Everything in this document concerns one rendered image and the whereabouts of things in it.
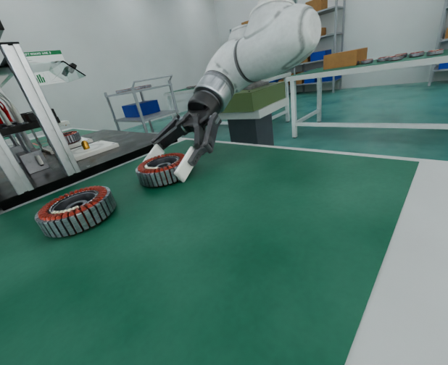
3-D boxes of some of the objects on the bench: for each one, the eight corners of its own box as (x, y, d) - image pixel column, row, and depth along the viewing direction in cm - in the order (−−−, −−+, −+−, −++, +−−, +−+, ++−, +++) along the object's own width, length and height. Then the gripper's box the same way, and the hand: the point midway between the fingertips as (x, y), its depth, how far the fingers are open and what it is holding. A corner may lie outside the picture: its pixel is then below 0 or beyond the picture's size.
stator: (169, 164, 57) (164, 150, 55) (201, 169, 50) (198, 153, 49) (130, 184, 49) (124, 168, 48) (162, 193, 43) (156, 174, 41)
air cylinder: (45, 164, 71) (35, 147, 69) (50, 167, 66) (40, 149, 64) (25, 170, 68) (14, 153, 66) (30, 174, 63) (18, 156, 61)
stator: (66, 208, 44) (56, 191, 42) (124, 195, 44) (117, 178, 43) (29, 247, 34) (14, 227, 32) (104, 230, 34) (94, 210, 33)
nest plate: (102, 143, 86) (101, 140, 85) (119, 146, 76) (117, 143, 75) (57, 157, 76) (56, 153, 76) (70, 163, 66) (68, 159, 66)
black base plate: (104, 133, 120) (103, 129, 119) (177, 141, 77) (176, 135, 76) (-12, 168, 91) (-16, 163, 90) (3, 211, 48) (-3, 202, 47)
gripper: (254, 111, 52) (209, 193, 44) (183, 114, 66) (140, 177, 58) (241, 83, 47) (188, 170, 39) (167, 93, 61) (117, 158, 53)
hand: (164, 167), depth 49 cm, fingers closed on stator, 11 cm apart
